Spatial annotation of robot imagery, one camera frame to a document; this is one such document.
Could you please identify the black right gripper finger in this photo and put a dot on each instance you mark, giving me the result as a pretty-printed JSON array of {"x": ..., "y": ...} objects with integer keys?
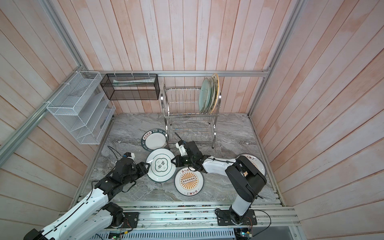
[
  {"x": 174, "y": 158},
  {"x": 173, "y": 164}
]

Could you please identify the dark-rim lettered white plate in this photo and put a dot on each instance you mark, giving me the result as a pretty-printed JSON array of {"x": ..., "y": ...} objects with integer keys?
[{"x": 154, "y": 139}]

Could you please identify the white plate with flower outline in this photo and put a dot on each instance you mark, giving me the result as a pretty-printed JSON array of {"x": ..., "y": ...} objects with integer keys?
[{"x": 161, "y": 168}]

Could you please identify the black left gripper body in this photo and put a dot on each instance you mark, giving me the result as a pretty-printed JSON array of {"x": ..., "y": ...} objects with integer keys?
[{"x": 141, "y": 171}]

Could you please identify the cat and stars orange-rim plate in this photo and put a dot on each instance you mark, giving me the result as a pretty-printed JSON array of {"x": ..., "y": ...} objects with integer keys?
[{"x": 217, "y": 90}]

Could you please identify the stainless steel dish rack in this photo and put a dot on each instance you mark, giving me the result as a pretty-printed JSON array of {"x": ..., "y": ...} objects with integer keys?
[{"x": 183, "y": 120}]

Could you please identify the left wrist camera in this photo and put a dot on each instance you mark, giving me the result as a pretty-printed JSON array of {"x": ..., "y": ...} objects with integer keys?
[{"x": 129, "y": 155}]

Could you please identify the orange sunburst plate centre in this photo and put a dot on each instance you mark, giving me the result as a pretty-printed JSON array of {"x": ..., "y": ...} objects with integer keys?
[{"x": 188, "y": 182}]

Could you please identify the orange sunburst plate right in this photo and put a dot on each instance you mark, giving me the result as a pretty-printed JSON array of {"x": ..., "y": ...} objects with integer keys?
[{"x": 258, "y": 163}]

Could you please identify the cream plate with berry sprigs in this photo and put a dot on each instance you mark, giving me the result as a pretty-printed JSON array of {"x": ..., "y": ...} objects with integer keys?
[{"x": 212, "y": 95}]

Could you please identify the orange sunburst plate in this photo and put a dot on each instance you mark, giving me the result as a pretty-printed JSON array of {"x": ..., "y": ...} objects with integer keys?
[
  {"x": 258, "y": 163},
  {"x": 188, "y": 182}
]

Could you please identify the black mesh wall basket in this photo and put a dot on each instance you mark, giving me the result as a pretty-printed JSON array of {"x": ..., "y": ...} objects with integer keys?
[{"x": 132, "y": 86}]

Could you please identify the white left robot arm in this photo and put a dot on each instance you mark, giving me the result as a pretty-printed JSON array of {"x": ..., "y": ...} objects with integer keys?
[{"x": 95, "y": 211}]

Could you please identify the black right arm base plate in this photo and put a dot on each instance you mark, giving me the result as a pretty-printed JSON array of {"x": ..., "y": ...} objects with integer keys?
[{"x": 229, "y": 218}]

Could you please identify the white wire mesh shelf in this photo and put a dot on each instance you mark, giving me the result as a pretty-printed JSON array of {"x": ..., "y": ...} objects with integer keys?
[{"x": 83, "y": 109}]

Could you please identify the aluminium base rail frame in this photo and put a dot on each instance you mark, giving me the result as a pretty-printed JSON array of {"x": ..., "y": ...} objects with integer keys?
[{"x": 197, "y": 220}]

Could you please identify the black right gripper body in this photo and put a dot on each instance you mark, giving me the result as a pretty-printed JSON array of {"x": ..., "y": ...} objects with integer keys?
[{"x": 186, "y": 161}]

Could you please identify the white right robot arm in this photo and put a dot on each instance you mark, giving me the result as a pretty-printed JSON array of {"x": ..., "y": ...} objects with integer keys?
[{"x": 246, "y": 173}]

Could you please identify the pale green plate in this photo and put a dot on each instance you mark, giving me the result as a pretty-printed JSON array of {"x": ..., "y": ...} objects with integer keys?
[{"x": 204, "y": 96}]

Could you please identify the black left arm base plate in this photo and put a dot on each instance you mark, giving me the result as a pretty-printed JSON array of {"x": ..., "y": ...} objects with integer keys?
[{"x": 125, "y": 220}]

